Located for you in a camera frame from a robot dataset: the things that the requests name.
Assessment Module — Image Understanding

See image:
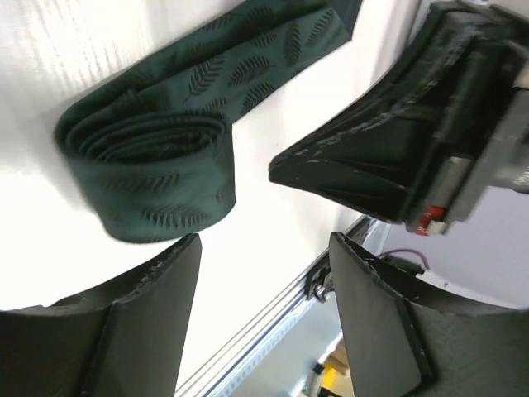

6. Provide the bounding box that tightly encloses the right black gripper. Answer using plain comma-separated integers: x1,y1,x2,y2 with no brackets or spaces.
269,1,528,236

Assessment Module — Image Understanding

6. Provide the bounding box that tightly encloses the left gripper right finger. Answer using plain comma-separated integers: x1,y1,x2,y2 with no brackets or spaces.
329,232,528,397

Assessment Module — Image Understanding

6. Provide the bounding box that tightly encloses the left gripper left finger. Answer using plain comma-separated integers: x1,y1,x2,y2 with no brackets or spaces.
1,234,202,396

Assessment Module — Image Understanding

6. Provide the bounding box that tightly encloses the dark green tie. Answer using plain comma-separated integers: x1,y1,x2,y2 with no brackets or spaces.
55,1,360,243

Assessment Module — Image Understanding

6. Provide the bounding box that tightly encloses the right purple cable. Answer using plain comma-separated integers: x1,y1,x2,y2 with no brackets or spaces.
379,246,431,270

